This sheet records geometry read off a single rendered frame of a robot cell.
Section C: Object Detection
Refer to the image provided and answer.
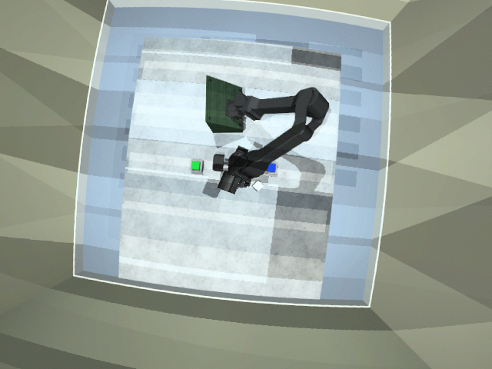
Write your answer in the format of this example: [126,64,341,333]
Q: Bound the blue button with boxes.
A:
[264,162,278,175]

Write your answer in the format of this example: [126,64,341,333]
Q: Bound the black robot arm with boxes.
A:
[218,87,329,194]

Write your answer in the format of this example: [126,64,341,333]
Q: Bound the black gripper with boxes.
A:
[212,154,230,171]

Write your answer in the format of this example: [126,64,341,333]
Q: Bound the green button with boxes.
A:
[190,159,203,172]

